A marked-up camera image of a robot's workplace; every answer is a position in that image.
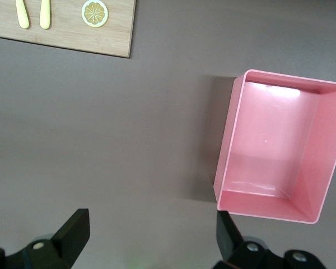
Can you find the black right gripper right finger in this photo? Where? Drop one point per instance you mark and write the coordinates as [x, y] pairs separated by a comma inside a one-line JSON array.
[[235, 249]]

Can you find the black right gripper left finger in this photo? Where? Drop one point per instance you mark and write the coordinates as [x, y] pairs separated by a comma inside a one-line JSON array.
[[64, 243]]

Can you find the pink plastic bin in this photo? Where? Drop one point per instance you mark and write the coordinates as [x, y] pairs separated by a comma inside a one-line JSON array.
[[268, 145]]

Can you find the wooden cutting board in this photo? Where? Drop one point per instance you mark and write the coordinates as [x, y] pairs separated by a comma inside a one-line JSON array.
[[72, 33]]

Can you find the yellow plastic fork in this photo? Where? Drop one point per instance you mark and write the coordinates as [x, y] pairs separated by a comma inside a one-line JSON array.
[[45, 16]]

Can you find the yellow plastic knife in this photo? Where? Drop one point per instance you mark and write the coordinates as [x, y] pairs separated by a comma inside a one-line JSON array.
[[23, 16]]

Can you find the lemon slice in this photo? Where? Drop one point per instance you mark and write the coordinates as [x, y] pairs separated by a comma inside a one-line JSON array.
[[95, 13]]

